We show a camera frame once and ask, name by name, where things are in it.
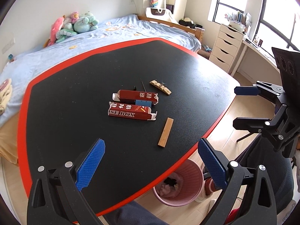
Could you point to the pink flower plush toy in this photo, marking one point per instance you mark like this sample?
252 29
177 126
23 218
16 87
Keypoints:
75 16

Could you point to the person's foot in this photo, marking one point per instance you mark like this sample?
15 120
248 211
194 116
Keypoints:
211 188

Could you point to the red carton with white lettering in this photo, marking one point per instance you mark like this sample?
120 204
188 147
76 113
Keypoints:
131 112

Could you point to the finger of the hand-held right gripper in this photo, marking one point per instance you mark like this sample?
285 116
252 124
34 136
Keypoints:
246 91
248 123

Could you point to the black bag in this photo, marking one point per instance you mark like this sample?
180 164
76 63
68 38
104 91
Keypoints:
192 25

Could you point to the white drawer cabinet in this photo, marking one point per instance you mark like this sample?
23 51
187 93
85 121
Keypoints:
226 46

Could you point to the person's right leg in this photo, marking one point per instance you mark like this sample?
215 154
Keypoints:
262 154

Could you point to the pink plastic trash bin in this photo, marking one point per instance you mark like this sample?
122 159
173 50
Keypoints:
187 182

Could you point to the orange bed sheet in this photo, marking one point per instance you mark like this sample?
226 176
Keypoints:
8 143

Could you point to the dark red carton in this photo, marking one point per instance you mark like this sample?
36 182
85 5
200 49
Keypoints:
131 95

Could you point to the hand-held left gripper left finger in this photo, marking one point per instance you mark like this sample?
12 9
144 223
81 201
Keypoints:
90 164

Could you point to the bamboo strip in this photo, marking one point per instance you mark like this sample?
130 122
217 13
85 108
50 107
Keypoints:
166 133

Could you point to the person's left leg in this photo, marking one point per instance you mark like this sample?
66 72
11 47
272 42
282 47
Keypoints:
136 214

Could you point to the teal striped plush toy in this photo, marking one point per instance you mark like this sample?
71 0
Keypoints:
65 32

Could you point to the green plush toy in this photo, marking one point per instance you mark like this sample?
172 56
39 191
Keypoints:
85 22

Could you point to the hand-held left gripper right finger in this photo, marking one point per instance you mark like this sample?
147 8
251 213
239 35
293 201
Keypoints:
212 164

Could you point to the broken wooden clothespin pieces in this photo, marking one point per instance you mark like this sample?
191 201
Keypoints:
161 88

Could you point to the straw hat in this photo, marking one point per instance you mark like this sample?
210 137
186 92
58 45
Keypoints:
187 19

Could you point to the pale yellow folded blanket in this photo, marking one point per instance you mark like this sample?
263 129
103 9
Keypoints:
5 96

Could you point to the white tote bag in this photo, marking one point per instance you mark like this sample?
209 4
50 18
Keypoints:
158 13

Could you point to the rainbow crochet bag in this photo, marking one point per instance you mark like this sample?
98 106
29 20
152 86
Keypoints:
154 2

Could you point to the bed with blue sheet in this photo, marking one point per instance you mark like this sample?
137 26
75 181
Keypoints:
98 39

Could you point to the pink dolphin plush toy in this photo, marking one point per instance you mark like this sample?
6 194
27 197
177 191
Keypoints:
56 29

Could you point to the white storage box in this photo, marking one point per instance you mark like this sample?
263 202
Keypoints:
237 25

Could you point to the person's leg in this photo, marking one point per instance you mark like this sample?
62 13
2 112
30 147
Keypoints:
262 154
136 214

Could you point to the white desk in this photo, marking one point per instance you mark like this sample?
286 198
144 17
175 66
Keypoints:
260 51

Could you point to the thin metal needle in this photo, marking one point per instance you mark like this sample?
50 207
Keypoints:
143 86

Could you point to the black tripod stand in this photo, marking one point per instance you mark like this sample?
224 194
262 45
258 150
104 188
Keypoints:
245 136

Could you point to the wooden bed frame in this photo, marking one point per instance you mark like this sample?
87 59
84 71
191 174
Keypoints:
187 29

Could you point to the row of books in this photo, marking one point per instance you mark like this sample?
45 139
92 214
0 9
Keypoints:
240 16

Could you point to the small picture frame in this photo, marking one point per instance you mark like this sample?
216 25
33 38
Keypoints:
260 43

